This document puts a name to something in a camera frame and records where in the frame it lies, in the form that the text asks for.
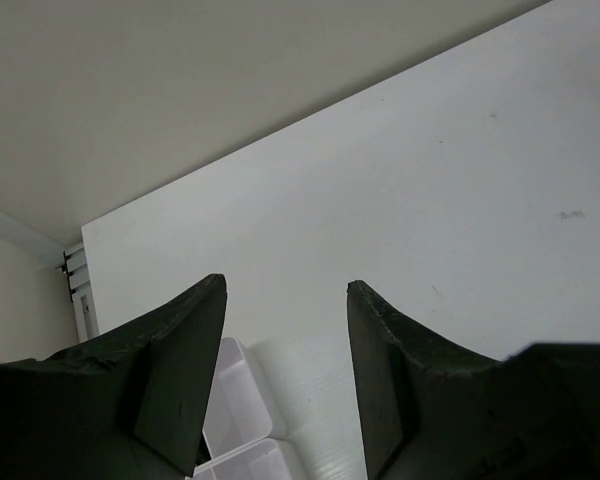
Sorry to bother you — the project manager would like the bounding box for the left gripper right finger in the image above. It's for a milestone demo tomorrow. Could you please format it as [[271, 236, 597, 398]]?
[[347, 280, 600, 479]]

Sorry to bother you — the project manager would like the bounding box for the translucent organizer box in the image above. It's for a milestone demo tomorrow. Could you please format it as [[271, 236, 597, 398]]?
[[203, 337, 273, 459], [192, 438, 308, 480]]

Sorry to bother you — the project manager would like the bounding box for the far translucent organizer box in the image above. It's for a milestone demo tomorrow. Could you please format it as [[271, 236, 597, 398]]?
[[203, 337, 273, 459]]

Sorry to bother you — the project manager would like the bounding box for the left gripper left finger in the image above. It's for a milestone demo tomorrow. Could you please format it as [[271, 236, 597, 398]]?
[[0, 274, 227, 479]]

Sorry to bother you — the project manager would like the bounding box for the aluminium rail frame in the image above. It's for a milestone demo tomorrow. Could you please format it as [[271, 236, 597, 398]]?
[[57, 243, 99, 343]]

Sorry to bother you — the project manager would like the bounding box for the near translucent organizer box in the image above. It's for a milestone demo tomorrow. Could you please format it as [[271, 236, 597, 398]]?
[[192, 438, 308, 480]]

